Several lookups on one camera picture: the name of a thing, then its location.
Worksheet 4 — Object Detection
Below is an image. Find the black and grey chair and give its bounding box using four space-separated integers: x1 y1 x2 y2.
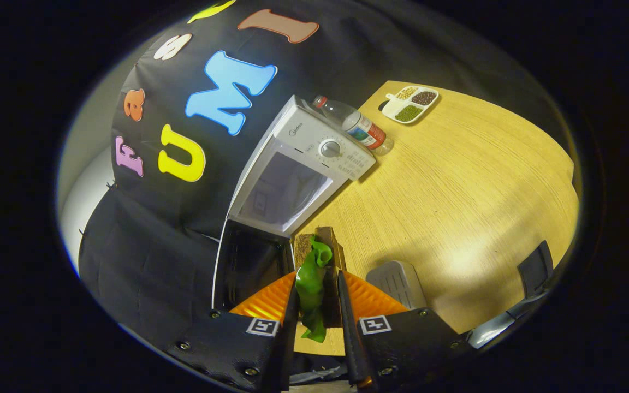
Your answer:
465 240 555 350

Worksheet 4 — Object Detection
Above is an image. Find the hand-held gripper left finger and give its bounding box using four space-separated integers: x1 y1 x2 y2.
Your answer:
164 270 300 393

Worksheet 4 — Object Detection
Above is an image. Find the clear plastic bottle red label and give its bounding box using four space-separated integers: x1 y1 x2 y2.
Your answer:
312 95 394 157

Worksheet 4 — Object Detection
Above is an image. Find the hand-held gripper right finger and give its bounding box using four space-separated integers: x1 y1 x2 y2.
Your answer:
337 270 476 391

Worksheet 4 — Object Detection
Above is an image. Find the white divided dish of beans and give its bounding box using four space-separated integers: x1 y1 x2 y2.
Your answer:
378 85 440 125

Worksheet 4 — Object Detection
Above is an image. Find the brown bread lettuce sandwich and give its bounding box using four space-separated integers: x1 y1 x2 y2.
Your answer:
293 226 347 343

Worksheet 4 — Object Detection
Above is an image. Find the white microwave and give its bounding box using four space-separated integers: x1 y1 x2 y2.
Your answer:
212 95 376 314

